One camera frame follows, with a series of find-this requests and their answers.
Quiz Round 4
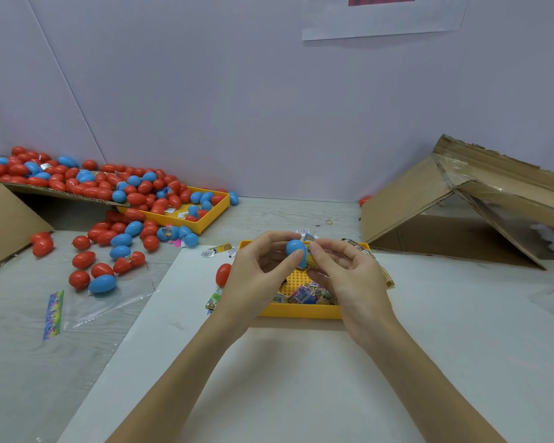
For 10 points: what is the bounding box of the torn flattened cardboard box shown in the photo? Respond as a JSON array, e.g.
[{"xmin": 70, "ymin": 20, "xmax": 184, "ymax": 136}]
[{"xmin": 360, "ymin": 134, "xmax": 554, "ymax": 269}]

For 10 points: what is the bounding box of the yellow tray under eggs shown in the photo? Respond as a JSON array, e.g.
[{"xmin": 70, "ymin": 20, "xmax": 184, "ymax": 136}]
[{"xmin": 120, "ymin": 186, "xmax": 231, "ymax": 236}]

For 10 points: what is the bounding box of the person's right forearm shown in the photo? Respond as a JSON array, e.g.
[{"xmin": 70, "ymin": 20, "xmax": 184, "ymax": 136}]
[{"xmin": 360, "ymin": 322, "xmax": 507, "ymax": 443}]

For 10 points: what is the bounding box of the single blue plastic egg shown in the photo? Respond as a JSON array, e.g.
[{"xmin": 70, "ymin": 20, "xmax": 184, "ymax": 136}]
[{"xmin": 285, "ymin": 237, "xmax": 310, "ymax": 270}]

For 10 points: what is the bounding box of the tall brown cardboard box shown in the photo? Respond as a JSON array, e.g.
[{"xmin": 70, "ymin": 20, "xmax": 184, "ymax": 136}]
[{"xmin": 0, "ymin": 170, "xmax": 55, "ymax": 275}]

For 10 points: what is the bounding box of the person's left forearm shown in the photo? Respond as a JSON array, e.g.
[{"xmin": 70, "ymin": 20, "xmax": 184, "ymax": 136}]
[{"xmin": 106, "ymin": 322, "xmax": 246, "ymax": 443}]

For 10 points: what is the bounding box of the pile of plastic eggs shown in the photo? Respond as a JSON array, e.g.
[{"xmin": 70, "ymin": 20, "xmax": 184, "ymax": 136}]
[{"xmin": 0, "ymin": 145, "xmax": 240, "ymax": 295}]

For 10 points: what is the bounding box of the brown cardboard sheet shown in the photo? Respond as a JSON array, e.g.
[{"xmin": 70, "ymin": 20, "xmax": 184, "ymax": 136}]
[{"xmin": 4, "ymin": 182, "xmax": 116, "ymax": 204}]

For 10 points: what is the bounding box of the white paper sign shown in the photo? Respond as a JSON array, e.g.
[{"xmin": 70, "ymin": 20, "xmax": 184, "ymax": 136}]
[{"xmin": 301, "ymin": 0, "xmax": 472, "ymax": 42}]

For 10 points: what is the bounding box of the yellow plastic tray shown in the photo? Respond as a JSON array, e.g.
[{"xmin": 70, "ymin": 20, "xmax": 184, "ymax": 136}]
[{"xmin": 235, "ymin": 239, "xmax": 371, "ymax": 320}]

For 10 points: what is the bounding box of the clear bag with coloured label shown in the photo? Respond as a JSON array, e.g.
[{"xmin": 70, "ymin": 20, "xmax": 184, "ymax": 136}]
[{"xmin": 41, "ymin": 276, "xmax": 158, "ymax": 342}]

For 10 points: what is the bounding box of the person's right hand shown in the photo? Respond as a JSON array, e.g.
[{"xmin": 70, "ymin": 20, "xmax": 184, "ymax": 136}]
[{"xmin": 307, "ymin": 239, "xmax": 400, "ymax": 351}]

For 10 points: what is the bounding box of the person's left hand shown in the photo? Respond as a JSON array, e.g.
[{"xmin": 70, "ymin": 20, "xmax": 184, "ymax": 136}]
[{"xmin": 211, "ymin": 231, "xmax": 306, "ymax": 342}]

